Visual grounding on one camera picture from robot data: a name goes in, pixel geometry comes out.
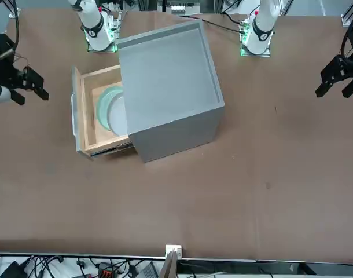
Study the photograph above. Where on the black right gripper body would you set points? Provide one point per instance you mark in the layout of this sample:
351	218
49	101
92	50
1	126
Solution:
4	69

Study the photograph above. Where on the mint green plate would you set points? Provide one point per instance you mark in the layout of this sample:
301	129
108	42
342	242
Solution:
102	107

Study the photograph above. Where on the light gray plate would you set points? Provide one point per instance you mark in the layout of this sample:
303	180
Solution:
118	116

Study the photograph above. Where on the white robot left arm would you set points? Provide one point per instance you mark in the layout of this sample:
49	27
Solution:
261	29

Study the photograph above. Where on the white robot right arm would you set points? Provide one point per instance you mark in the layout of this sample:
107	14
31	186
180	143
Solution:
95	29

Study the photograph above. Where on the green circuit board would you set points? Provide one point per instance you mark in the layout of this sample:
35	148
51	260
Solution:
114	27
245	27

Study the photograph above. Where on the gray steel cabinet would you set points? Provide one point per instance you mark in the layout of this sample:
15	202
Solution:
170	75

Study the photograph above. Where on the black box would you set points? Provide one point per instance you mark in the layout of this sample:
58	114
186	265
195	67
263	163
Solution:
13	270

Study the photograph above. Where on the black and red connector block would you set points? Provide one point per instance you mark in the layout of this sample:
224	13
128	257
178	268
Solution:
104	270

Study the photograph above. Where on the gray power adapter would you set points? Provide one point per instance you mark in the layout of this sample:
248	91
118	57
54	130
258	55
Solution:
149	270

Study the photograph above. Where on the aluminium frame profile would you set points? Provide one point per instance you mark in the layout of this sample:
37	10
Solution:
348	16

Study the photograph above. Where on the white table edge bracket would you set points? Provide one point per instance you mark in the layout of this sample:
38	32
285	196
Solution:
173	248

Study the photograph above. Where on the aluminium camera post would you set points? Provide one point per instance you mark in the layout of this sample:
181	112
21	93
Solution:
169	266

